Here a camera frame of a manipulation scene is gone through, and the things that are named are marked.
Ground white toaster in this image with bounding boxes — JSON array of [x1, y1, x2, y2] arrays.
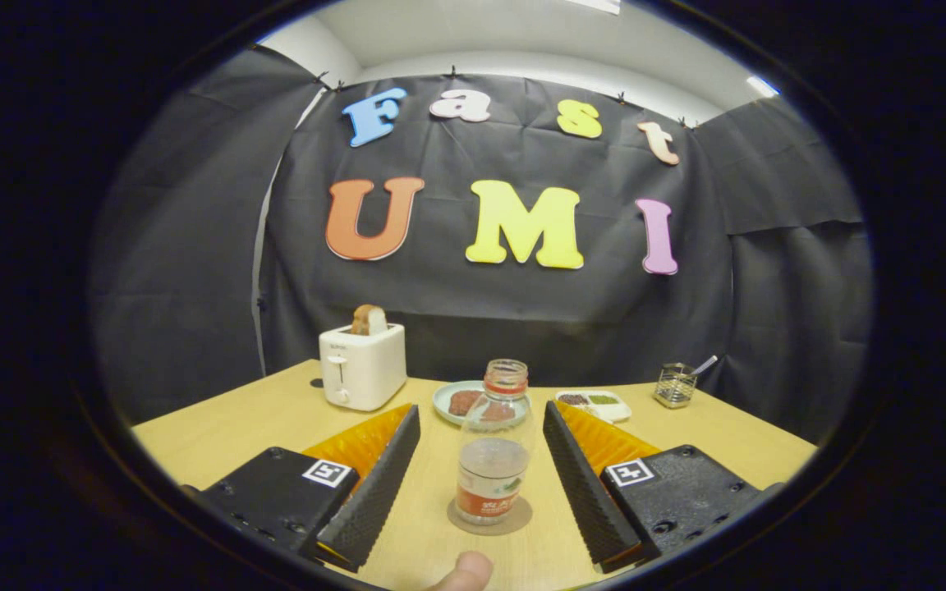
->
[[319, 323, 408, 412]]

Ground wooden table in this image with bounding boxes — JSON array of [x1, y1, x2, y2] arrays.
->
[[132, 359, 817, 591]]

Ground wire mesh basket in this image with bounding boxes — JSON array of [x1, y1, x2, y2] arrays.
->
[[654, 362, 697, 409]]

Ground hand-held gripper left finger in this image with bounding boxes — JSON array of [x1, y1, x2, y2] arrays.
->
[[184, 403, 422, 573]]

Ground pale green round plate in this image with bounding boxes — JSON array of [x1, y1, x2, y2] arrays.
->
[[432, 379, 490, 426]]

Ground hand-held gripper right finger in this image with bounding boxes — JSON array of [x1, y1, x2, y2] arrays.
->
[[543, 400, 784, 574]]

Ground white divided condiment dish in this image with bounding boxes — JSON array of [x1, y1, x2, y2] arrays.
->
[[555, 389, 632, 424]]

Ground clear plastic juice bottle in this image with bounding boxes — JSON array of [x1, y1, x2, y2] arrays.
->
[[454, 359, 536, 526]]

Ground black backdrop cloth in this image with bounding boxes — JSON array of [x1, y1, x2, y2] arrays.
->
[[91, 45, 875, 444]]

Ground bread slice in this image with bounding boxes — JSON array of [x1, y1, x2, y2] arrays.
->
[[350, 305, 388, 336]]

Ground round brown coaster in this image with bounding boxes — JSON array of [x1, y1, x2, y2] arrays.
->
[[447, 495, 533, 537]]

